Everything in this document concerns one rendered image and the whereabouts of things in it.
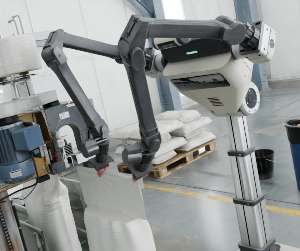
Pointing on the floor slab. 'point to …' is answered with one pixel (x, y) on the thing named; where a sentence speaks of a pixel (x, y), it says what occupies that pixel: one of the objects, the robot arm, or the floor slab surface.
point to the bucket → (264, 163)
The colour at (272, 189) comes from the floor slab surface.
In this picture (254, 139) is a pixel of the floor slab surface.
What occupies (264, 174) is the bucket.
